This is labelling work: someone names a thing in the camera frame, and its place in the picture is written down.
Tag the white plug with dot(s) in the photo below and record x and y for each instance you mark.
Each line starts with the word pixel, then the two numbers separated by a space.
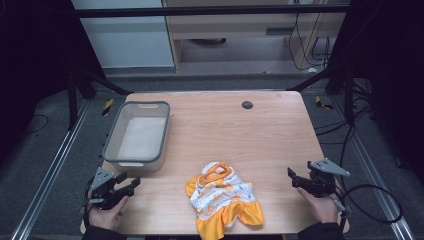
pixel 312 70

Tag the aluminium floor rail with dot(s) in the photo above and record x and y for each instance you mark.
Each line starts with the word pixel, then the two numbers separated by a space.
pixel 50 173
pixel 376 180

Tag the black curtain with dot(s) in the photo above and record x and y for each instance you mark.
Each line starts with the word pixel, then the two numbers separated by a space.
pixel 33 50
pixel 390 50

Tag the yellow and black tape marker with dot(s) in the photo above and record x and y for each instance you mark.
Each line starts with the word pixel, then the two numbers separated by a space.
pixel 107 107
pixel 321 103

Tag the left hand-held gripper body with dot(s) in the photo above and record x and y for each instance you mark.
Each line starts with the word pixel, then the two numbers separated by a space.
pixel 104 193

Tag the black metal stand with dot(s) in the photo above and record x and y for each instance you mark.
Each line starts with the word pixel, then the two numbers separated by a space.
pixel 349 96
pixel 71 100

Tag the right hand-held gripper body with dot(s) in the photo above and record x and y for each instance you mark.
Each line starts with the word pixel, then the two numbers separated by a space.
pixel 321 183

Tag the orange and white baby garment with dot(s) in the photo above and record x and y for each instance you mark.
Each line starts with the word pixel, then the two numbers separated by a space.
pixel 220 198

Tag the person's left hand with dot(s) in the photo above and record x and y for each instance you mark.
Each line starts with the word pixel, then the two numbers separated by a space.
pixel 106 217

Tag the white cabinet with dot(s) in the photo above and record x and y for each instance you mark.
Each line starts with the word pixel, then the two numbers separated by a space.
pixel 128 40

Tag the grey plastic basket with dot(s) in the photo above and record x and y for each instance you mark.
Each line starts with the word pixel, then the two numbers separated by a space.
pixel 141 136

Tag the person's right hand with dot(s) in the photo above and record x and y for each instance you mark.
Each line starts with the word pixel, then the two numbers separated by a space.
pixel 321 208

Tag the black horizontal frame bar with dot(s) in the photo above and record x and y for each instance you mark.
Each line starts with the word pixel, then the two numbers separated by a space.
pixel 200 12

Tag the wooden desk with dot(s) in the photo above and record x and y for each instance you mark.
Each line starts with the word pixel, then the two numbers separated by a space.
pixel 233 25

